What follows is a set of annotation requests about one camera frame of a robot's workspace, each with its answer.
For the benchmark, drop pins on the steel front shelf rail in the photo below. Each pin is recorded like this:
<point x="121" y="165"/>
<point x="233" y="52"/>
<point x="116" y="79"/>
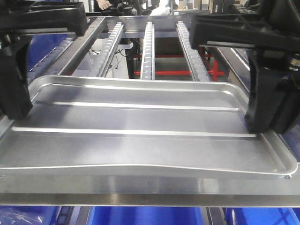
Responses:
<point x="148" y="191"/>

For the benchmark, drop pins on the blue bin bottom centre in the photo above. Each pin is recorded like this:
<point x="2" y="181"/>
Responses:
<point x="145" y="215"/>

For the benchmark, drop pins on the silver ribbed metal tray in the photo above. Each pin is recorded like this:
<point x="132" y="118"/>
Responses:
<point x="89" y="125"/>

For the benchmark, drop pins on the red metal floor frame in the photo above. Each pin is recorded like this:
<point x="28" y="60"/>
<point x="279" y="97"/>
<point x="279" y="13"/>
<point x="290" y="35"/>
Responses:
<point x="174" y="66"/>

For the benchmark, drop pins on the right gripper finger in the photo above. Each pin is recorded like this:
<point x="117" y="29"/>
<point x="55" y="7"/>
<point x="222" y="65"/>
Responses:
<point x="288" y="113"/>

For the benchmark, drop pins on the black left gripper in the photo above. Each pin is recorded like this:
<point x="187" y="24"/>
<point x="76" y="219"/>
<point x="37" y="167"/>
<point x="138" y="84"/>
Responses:
<point x="27" y="17"/>

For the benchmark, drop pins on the right white roller track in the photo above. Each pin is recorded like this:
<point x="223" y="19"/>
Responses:
<point x="195" y="64"/>

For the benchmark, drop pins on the white roller track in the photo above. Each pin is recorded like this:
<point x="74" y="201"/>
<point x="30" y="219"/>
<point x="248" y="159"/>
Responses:
<point x="105" y="57"/>
<point x="148" y="54"/>
<point x="195" y="64"/>

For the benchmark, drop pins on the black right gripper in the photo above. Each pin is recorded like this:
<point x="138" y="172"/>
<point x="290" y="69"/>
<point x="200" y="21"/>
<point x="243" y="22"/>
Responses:
<point x="275" y="26"/>

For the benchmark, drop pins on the far left roller track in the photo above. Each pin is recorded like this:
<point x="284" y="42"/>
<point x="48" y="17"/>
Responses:
<point x="44" y="49"/>

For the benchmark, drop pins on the left white roller track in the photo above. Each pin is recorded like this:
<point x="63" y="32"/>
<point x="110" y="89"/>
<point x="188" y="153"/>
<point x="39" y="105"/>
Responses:
<point x="105" y="57"/>

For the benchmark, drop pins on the middle white roller track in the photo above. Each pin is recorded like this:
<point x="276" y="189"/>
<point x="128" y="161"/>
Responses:
<point x="148" y="54"/>

